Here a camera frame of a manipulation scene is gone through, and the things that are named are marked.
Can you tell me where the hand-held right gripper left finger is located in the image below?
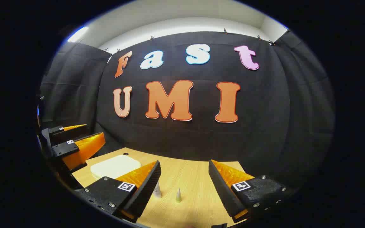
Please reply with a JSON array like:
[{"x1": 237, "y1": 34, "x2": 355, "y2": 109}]
[{"x1": 75, "y1": 160, "x2": 162, "y2": 224}]

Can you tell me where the white skin care tube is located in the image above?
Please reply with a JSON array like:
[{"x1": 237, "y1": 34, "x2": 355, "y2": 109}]
[{"x1": 153, "y1": 182, "x2": 163, "y2": 199}]

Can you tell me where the pale yellow suitcase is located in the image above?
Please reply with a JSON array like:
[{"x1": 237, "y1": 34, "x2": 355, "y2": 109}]
[{"x1": 90, "y1": 155, "x2": 143, "y2": 180}]

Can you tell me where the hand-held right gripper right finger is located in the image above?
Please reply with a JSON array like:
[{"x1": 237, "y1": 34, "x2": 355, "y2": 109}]
[{"x1": 208, "y1": 159, "x2": 297, "y2": 224}]

